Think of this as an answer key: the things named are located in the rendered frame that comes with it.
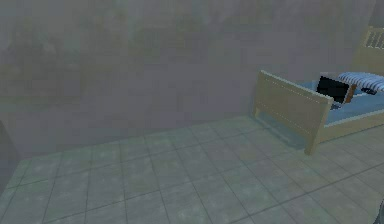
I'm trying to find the light wooden bed blue mattress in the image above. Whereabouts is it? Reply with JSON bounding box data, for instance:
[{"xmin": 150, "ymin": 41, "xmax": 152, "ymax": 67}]
[{"xmin": 252, "ymin": 25, "xmax": 384, "ymax": 156}]

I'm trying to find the black open laptop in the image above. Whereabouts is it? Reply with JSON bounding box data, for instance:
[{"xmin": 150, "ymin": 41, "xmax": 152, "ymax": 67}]
[{"xmin": 315, "ymin": 72, "xmax": 352, "ymax": 111}]

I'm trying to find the small black object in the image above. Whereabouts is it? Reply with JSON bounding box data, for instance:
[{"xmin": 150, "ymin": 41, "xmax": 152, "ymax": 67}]
[{"xmin": 360, "ymin": 86, "xmax": 378, "ymax": 96}]

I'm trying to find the blue white striped pillow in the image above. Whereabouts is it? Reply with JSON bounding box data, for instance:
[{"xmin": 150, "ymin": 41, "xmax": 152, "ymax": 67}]
[{"xmin": 337, "ymin": 71, "xmax": 384, "ymax": 93}]

